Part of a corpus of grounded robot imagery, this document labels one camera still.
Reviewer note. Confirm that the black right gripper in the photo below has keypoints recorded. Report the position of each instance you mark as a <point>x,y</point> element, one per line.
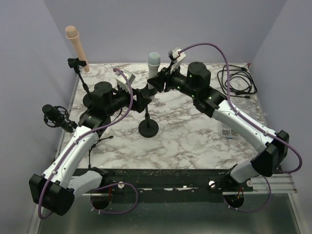
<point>164,77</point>

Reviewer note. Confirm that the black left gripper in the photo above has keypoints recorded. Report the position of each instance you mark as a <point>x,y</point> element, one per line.
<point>139,105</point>

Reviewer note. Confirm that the white handheld microphone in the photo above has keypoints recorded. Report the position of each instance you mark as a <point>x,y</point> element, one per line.
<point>153,63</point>

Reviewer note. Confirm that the black round-base mic stand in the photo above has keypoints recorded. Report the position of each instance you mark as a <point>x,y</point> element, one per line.
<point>148,127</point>

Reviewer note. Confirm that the black shock-mount tripod stand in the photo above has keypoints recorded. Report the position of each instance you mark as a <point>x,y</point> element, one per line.
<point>92,121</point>

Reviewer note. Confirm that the black handheld microphone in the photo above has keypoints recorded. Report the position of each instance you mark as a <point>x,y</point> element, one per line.
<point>52,113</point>

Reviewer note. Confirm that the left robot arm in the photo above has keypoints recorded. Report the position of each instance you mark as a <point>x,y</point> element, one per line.
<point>55,189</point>

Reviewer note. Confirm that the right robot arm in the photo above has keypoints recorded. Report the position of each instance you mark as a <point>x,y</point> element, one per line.
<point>271,146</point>

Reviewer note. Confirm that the black stand with peach mic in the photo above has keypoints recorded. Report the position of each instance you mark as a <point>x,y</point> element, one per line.
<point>84,83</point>

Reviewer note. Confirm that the peach handheld microphone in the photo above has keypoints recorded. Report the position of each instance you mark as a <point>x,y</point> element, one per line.
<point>73,35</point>

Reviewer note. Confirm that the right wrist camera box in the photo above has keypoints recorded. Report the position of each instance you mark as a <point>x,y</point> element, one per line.
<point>177,57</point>

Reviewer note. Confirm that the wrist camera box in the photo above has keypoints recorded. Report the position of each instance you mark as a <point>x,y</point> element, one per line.
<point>177,57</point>
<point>121,81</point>

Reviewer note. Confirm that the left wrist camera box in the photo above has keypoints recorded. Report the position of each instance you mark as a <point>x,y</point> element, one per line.
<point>121,81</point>

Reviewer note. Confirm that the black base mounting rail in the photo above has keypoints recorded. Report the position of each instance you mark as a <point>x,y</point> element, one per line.
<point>168,185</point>

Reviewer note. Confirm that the aluminium extrusion rail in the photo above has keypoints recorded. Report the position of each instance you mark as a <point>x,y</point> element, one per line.
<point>279,183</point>

